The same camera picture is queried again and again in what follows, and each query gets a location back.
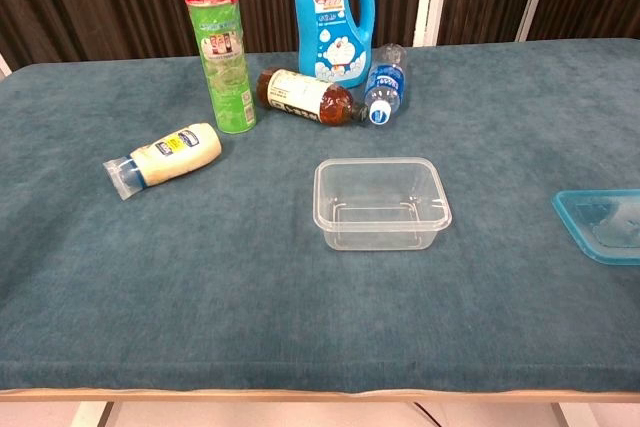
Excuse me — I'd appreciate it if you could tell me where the blue container lid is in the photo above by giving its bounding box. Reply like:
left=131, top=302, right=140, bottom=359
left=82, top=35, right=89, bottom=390
left=551, top=189, right=640, bottom=267

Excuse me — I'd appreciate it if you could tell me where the clear plastic container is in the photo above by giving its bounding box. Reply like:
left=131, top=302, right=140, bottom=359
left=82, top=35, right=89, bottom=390
left=313, top=157, right=453, bottom=252

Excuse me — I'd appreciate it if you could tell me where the green chips can red lid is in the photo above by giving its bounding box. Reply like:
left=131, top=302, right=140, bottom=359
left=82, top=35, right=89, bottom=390
left=184, top=0, right=258, bottom=135

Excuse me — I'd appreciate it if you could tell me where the brown tea bottle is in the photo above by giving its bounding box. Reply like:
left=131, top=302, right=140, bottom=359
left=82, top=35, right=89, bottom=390
left=256, top=67, right=369, bottom=127

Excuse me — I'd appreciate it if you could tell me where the clear water bottle blue label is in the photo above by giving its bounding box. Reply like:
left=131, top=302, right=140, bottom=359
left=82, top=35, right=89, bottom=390
left=363, top=43, right=409, bottom=126

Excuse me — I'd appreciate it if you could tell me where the cream mayonnaise squeeze bottle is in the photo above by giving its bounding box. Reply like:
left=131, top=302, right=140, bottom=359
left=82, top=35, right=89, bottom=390
left=102, top=122, right=223, bottom=201

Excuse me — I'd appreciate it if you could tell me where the teal table cloth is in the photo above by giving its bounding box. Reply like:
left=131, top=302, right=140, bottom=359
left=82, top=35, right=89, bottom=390
left=0, top=37, right=640, bottom=394

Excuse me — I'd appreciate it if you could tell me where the blue cartoon detergent bottle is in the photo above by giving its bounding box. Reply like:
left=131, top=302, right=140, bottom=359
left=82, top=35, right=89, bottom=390
left=294, top=0, right=376, bottom=90

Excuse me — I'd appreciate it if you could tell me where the white table leg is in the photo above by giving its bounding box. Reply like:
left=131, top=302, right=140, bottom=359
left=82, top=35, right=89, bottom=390
left=549, top=401, right=600, bottom=427
left=72, top=400, right=117, bottom=427

